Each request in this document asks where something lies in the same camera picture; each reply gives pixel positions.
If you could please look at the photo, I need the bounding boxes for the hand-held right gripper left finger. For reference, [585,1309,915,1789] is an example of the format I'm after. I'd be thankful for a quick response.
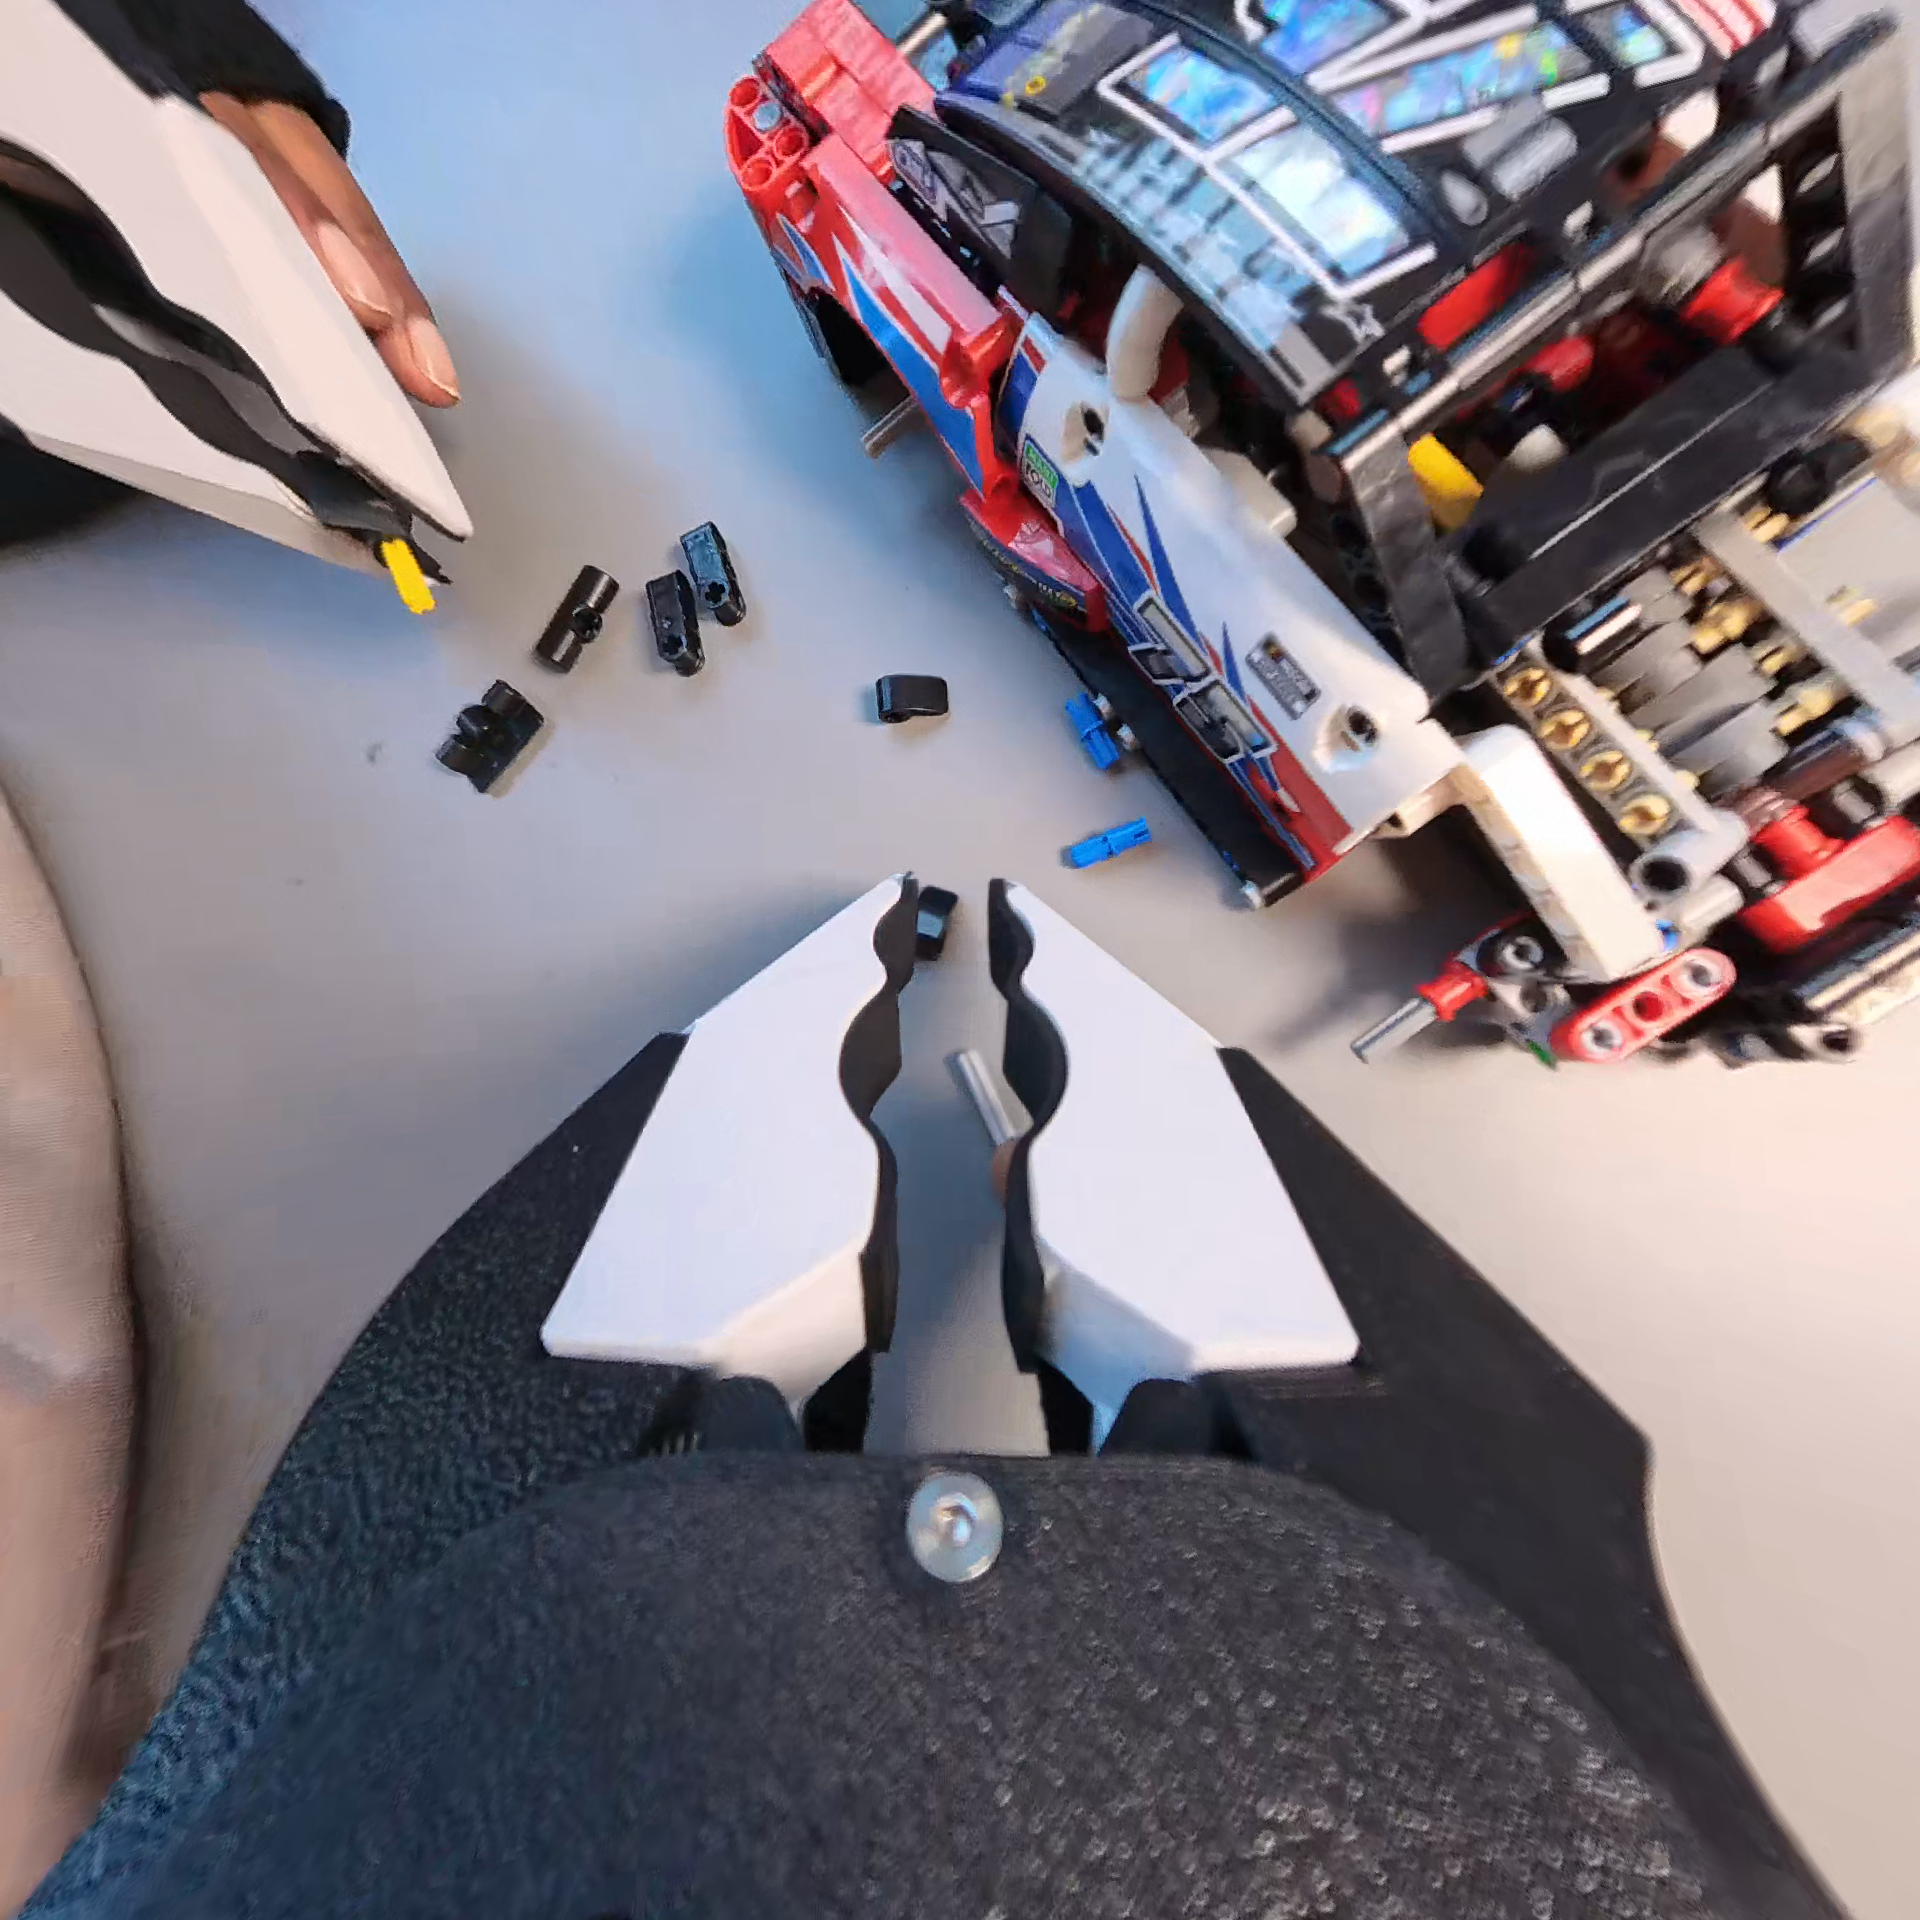
[541,874,924,1415]

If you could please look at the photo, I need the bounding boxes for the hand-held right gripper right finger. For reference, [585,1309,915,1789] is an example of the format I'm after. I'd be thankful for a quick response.
[987,879,1362,1455]

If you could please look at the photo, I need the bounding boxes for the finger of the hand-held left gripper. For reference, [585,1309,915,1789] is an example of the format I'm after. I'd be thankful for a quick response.
[0,226,449,585]
[0,0,473,546]

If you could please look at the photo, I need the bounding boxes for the thin black lego connector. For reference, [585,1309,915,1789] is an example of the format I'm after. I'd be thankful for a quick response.
[324,479,453,586]

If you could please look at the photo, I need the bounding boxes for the lego race car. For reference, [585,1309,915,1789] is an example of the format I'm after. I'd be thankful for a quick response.
[726,0,1920,1075]

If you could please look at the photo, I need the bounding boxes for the grey lego axle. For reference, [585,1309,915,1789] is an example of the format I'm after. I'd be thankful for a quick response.
[942,1051,1034,1151]

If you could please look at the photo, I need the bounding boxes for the black angled lego piece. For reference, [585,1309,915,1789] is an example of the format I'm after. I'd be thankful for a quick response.
[436,679,545,793]

